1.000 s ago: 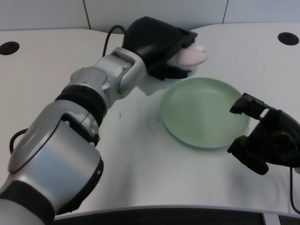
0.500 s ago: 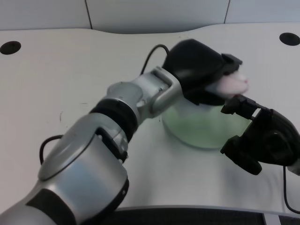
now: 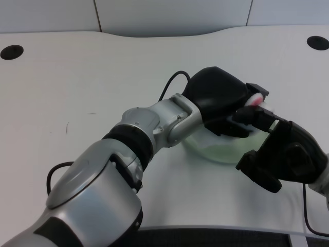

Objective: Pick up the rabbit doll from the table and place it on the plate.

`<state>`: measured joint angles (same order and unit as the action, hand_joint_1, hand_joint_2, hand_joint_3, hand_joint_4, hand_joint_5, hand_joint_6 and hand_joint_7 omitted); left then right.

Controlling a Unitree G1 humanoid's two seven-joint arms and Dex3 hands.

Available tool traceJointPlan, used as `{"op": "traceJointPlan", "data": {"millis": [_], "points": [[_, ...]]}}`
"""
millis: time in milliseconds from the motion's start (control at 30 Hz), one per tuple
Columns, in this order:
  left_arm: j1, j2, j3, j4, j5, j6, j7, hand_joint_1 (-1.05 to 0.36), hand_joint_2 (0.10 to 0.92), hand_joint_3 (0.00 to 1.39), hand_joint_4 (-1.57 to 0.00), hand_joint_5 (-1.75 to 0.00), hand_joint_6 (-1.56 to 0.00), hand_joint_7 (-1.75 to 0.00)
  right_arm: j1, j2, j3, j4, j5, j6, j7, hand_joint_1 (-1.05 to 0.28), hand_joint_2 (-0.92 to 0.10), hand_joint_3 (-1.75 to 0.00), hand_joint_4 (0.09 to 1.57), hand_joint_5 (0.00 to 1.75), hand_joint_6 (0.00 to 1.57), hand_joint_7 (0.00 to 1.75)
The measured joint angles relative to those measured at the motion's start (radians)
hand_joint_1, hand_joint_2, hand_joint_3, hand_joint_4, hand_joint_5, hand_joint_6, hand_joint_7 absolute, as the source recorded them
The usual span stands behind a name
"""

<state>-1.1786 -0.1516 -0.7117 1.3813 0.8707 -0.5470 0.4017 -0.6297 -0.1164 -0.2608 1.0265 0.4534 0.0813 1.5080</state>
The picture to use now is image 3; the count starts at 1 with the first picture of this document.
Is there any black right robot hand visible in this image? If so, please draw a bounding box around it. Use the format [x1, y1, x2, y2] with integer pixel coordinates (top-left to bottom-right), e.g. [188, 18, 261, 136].
[232, 105, 329, 193]

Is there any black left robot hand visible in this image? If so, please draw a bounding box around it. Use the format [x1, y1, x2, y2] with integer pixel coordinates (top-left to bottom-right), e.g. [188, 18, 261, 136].
[181, 66, 269, 138]

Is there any black round desk grommet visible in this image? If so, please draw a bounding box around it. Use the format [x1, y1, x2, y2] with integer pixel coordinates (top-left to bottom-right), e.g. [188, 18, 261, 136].
[306, 36, 329, 51]
[0, 45, 24, 61]

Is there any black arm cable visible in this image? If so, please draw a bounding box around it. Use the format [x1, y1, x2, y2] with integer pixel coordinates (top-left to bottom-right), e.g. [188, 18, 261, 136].
[47, 70, 191, 198]
[302, 182, 329, 237]

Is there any white plush rabbit doll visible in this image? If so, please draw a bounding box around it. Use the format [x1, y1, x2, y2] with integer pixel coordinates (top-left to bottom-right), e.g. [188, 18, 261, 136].
[245, 93, 276, 111]

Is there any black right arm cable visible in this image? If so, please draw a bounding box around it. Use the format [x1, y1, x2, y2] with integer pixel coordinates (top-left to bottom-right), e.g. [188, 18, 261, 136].
[302, 182, 329, 237]

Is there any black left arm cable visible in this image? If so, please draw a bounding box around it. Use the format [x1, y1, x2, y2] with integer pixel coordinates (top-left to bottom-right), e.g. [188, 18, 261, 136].
[47, 70, 191, 198]

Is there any green round plate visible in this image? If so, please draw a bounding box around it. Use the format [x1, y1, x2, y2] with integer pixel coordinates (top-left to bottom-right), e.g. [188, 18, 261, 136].
[182, 120, 280, 165]

